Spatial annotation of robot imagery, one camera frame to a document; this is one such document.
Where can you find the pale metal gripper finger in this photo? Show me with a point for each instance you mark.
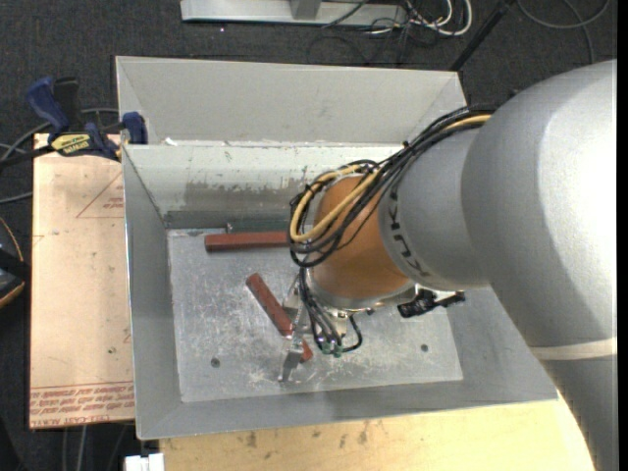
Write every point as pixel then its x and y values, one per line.
pixel 290 363

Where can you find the red-brown flat block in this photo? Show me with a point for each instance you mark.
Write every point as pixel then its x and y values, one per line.
pixel 270 302
pixel 245 241

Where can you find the grey metal bin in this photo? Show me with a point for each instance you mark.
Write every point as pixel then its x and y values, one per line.
pixel 221 312

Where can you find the dark green flat block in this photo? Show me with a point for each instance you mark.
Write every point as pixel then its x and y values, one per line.
pixel 255 226

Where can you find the brown cardboard board, red print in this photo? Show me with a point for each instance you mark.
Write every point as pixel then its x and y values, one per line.
pixel 78 287

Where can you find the black cylinder on white bracket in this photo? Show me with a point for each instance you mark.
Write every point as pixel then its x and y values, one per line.
pixel 417 306

